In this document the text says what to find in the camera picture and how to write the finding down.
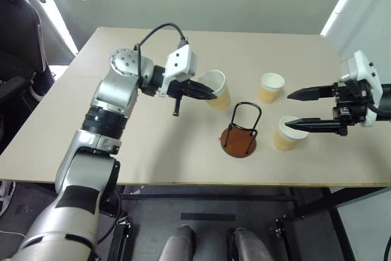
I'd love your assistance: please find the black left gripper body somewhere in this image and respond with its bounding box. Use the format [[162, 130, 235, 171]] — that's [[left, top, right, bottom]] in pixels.
[[167, 78, 193, 117]]

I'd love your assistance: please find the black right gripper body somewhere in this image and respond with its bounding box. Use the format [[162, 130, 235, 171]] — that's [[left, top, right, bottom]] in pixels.
[[332, 81, 371, 136]]

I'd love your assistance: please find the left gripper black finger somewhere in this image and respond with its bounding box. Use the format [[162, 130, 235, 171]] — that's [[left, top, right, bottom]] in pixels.
[[189, 80, 216, 94], [191, 89, 219, 101]]

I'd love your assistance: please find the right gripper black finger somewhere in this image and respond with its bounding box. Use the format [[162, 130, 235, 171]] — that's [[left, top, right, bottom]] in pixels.
[[287, 86, 337, 101], [285, 117, 339, 136]]

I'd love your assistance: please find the tan paper cup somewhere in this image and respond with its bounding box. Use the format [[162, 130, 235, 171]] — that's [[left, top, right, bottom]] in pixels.
[[257, 72, 286, 105], [272, 115, 310, 152], [200, 70, 232, 112]]

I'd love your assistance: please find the white panel board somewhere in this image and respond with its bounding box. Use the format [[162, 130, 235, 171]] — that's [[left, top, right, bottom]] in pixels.
[[320, 0, 391, 60]]

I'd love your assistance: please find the black tape strip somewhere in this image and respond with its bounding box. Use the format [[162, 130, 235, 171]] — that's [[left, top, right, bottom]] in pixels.
[[180, 212, 237, 222]]

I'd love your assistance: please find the dark rounded robot foot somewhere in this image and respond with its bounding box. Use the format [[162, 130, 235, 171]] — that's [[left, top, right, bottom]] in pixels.
[[159, 224, 197, 261], [226, 227, 276, 261]]

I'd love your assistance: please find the black bag with white stripes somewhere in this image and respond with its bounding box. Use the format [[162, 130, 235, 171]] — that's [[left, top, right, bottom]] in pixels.
[[0, 0, 56, 112]]

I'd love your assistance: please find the white sneaker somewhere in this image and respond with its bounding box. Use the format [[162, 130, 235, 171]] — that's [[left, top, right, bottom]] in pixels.
[[0, 180, 16, 218]]

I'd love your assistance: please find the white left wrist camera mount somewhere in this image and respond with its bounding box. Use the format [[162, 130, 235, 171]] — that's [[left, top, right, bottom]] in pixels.
[[158, 44, 197, 98]]

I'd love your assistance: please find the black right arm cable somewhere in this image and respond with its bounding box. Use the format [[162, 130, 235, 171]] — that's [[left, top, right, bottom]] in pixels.
[[367, 101, 391, 119]]

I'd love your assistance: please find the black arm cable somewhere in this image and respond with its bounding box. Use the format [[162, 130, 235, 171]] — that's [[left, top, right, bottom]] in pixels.
[[367, 101, 391, 119], [133, 23, 188, 90]]

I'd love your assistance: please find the black wire cup holder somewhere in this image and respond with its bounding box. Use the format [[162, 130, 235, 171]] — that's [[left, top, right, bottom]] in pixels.
[[220, 101, 263, 159]]

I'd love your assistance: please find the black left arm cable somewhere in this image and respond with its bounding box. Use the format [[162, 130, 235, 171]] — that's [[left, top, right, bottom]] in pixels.
[[133, 23, 188, 90]]

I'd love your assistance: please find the black metal table frame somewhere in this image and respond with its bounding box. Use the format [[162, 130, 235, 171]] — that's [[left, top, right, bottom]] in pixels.
[[105, 185, 391, 261]]

